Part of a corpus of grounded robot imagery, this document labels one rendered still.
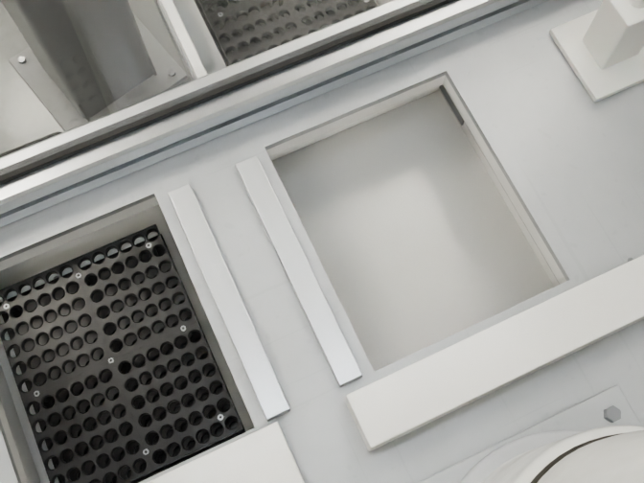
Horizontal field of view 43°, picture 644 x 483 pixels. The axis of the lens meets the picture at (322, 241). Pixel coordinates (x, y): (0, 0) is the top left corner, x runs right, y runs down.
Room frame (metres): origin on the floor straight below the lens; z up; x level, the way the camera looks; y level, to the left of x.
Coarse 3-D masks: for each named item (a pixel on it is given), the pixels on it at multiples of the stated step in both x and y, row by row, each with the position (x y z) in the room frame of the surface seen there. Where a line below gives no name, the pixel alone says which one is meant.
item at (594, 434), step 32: (576, 416) 0.08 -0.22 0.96; (608, 416) 0.08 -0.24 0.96; (512, 448) 0.06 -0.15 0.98; (544, 448) 0.05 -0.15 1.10; (576, 448) 0.04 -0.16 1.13; (608, 448) 0.04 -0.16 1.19; (640, 448) 0.03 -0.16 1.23; (448, 480) 0.03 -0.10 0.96; (480, 480) 0.03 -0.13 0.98; (512, 480) 0.02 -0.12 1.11; (544, 480) 0.02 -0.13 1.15; (576, 480) 0.02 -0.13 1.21; (608, 480) 0.02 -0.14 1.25; (640, 480) 0.02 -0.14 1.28
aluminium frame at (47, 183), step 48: (480, 0) 0.48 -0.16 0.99; (528, 0) 0.50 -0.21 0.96; (336, 48) 0.43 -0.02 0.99; (384, 48) 0.43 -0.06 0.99; (432, 48) 0.45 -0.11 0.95; (240, 96) 0.38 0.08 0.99; (288, 96) 0.39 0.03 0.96; (96, 144) 0.33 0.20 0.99; (144, 144) 0.33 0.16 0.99; (192, 144) 0.34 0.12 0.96; (0, 192) 0.28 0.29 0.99; (48, 192) 0.29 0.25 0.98
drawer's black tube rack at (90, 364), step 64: (128, 256) 0.25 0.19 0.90; (64, 320) 0.19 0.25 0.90; (128, 320) 0.19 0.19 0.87; (192, 320) 0.18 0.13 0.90; (64, 384) 0.12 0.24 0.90; (128, 384) 0.13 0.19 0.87; (192, 384) 0.12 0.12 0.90; (64, 448) 0.07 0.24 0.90; (128, 448) 0.07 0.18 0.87; (192, 448) 0.06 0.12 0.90
